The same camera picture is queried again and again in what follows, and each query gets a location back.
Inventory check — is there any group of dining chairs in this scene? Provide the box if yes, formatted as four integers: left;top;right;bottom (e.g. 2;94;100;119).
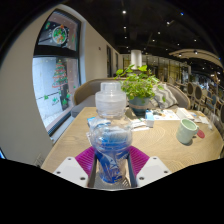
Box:
184;81;224;126

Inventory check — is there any green potted plant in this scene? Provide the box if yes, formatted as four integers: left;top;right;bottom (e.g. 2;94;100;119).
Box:
114;64;167;116

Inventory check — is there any small light blue box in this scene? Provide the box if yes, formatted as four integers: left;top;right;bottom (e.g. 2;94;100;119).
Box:
144;109;156;129

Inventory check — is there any group of ceiling lights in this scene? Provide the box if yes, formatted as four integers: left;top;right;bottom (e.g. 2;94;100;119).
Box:
121;8;202;56

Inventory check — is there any window with holiday decals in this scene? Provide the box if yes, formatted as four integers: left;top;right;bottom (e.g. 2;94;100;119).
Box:
31;8;82;136

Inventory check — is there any clear blue-labelled drink bottle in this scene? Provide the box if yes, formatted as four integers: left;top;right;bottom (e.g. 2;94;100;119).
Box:
87;81;134;185

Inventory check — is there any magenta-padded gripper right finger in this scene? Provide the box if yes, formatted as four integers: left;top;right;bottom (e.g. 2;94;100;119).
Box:
126;145;172;188

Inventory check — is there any white pen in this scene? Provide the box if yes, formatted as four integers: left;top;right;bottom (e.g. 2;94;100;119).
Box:
131;124;151;132

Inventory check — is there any blue white flat packet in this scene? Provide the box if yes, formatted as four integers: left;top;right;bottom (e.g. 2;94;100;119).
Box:
86;116;101;127

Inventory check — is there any small white orange box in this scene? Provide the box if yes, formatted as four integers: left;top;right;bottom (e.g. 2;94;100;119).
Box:
175;106;196;121

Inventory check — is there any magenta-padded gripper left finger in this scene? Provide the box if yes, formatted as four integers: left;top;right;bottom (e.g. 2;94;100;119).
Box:
53;145;98;189

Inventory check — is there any grey chevron cushion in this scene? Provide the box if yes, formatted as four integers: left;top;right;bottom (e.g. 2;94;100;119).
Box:
151;83;180;110

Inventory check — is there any open illustrated booklet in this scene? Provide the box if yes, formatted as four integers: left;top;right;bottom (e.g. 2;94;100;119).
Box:
153;108;181;122

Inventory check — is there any flat round red coaster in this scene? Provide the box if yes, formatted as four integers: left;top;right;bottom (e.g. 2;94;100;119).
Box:
196;128;206;140

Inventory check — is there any pale green mug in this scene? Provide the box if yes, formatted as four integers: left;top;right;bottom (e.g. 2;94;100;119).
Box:
175;117;200;145

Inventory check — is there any grey curved sofa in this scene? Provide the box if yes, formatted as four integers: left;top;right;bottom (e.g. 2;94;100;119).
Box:
70;77;192;119

